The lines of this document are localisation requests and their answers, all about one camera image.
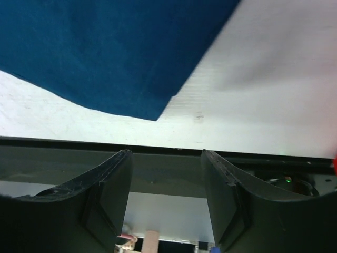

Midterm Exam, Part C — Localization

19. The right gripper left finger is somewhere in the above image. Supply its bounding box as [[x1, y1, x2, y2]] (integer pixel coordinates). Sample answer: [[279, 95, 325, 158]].
[[1, 150, 133, 252]]

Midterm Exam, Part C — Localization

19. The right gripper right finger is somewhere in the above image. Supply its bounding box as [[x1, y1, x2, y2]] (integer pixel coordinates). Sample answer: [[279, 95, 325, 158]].
[[201, 150, 336, 252]]

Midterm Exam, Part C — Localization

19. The blue printed t-shirt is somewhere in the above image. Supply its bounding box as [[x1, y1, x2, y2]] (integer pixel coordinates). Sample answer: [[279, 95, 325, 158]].
[[1, 1, 239, 121]]

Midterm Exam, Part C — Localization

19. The red plastic bin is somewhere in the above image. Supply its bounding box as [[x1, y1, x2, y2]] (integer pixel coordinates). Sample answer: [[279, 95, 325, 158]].
[[332, 155, 337, 176]]

